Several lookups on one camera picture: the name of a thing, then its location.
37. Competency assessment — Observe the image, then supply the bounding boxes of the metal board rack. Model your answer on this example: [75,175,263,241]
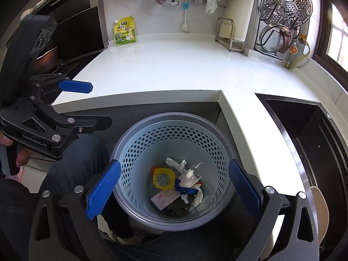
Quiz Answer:
[217,17,245,53]

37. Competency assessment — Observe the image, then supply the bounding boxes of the yellow plastic lid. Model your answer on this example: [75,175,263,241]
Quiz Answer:
[153,168,174,190]

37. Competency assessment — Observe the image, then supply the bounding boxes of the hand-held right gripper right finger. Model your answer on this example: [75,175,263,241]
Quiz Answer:
[228,159,320,261]

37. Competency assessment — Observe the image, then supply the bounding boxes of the glass pot lid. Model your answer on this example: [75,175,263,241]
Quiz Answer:
[261,24,293,54]

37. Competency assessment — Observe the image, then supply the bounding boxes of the pink slipper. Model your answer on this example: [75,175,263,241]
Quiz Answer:
[5,166,26,181]

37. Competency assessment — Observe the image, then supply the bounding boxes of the white dish brush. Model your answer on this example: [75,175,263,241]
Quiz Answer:
[179,0,191,32]

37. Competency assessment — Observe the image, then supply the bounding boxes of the pale yellow gas hose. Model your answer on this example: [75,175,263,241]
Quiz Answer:
[288,43,312,70]

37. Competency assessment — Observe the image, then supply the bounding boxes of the black kitchen sink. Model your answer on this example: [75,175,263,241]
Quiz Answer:
[255,93,348,251]

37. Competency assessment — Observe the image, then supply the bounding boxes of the blue plastic strip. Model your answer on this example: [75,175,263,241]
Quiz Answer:
[174,178,200,197]

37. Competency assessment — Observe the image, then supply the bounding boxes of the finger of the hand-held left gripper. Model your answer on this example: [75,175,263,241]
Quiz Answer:
[19,95,113,143]
[28,73,93,106]

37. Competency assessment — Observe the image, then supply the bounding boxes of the person's left hand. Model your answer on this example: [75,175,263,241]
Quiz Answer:
[0,129,32,169]

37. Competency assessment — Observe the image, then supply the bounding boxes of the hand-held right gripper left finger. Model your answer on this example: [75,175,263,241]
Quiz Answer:
[28,160,122,261]

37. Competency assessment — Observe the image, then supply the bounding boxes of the beige chair back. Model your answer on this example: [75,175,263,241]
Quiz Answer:
[310,185,330,244]

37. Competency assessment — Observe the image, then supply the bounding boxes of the black range hood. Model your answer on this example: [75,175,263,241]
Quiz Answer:
[24,0,106,57]

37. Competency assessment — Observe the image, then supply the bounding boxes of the black wire wall rack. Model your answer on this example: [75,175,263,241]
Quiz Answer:
[254,0,312,60]

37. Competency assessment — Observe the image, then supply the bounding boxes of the steel steamer basket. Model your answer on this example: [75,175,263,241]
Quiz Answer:
[259,0,311,29]

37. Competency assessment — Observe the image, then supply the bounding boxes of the white cutting board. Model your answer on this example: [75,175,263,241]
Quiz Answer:
[223,0,259,44]

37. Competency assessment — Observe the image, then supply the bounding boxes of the person's dark trouser leg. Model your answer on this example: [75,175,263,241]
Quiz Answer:
[0,136,136,245]

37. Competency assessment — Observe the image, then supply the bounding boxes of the yellow spout pouch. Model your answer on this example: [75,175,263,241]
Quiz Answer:
[113,16,137,46]

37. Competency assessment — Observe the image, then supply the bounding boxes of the window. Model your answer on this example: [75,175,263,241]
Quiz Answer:
[315,0,348,66]

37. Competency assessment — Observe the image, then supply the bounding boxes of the gas valve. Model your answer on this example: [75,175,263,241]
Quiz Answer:
[285,34,306,68]

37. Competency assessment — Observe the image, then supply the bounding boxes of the grey perforated waste bin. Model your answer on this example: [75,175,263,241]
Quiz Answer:
[110,111,242,230]

